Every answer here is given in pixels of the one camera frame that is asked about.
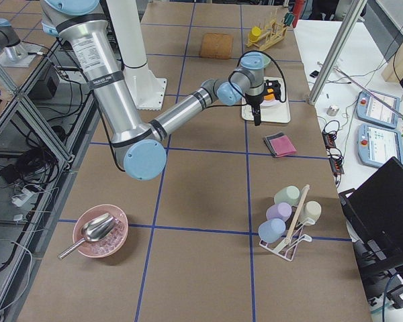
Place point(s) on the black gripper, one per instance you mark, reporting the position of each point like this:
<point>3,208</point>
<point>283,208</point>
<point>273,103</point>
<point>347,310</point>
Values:
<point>254,100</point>

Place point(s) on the orange fruit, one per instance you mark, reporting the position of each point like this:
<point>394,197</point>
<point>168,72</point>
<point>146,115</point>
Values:
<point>270,96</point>

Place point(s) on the white ribbed plate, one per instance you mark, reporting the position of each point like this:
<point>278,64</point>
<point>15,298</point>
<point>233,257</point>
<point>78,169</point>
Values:
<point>267,104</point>

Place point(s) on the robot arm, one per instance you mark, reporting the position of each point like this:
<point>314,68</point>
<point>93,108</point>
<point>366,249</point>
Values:
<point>137,144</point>
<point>12,51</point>

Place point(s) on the cream bear tray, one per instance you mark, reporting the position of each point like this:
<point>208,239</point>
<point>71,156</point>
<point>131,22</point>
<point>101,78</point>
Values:
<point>279,113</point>

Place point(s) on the grey cloth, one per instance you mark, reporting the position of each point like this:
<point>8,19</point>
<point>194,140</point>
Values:
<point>266,140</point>

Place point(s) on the pink cloth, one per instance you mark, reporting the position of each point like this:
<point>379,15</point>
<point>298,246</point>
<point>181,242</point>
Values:
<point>282,146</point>

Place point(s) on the green bowl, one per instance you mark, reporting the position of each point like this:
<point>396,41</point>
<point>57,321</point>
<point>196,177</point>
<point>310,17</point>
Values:
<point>266,60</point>

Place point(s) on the small black device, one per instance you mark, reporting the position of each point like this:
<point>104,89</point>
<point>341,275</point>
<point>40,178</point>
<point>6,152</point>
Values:
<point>314,73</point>

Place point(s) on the small metal cylinder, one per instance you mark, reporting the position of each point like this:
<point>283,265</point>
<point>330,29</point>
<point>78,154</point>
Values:
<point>332,110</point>

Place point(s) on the light green cup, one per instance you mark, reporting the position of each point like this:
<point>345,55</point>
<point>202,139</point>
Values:
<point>289,195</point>

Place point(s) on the wooden cutting board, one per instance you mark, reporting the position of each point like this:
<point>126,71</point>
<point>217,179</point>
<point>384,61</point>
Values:
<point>216,46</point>

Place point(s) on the black power strip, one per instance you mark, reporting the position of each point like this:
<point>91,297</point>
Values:
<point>335,156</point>

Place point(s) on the yellow mug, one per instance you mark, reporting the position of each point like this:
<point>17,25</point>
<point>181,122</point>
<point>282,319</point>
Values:
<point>254,34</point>

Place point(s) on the wooden dish rack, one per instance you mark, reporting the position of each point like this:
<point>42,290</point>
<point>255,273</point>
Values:
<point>273,31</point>

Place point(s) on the purple cup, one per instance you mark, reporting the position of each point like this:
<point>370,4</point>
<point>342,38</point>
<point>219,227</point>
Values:
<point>281,211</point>

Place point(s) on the dark green cup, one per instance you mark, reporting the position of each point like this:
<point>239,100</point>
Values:
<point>288,19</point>

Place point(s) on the beige cup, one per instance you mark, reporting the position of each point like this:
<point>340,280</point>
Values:
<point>310,213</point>

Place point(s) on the far teach pendant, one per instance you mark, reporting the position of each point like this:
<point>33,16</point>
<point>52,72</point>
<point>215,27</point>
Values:
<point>373,111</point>

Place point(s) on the teach pendant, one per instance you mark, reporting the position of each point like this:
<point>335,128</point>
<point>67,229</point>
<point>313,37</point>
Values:
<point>373,111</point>
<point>376,145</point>

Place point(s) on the blue cup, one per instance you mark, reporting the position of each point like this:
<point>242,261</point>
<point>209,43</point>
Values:
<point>271,230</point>

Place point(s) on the red cylinder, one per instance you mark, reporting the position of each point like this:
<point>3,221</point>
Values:
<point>298,7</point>

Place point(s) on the near teach pendant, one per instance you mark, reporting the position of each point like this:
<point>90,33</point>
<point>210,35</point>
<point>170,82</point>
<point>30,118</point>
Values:
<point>376,145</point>

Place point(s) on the white cup rack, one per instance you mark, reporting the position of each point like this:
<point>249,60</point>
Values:
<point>285,247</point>

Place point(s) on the black laptop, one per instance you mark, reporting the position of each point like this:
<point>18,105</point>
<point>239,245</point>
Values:
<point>375,209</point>

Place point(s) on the metal scoop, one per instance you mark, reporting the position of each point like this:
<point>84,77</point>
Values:
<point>93,231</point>

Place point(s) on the pink bowl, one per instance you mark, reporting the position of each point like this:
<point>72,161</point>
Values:
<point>113,233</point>

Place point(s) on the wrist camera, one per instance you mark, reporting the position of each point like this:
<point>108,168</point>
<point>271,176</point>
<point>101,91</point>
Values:
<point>275,85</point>

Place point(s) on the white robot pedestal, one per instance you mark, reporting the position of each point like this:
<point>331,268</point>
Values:
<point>146,89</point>

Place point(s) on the aluminium frame post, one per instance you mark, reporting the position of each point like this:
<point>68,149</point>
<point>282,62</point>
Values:
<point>348,12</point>

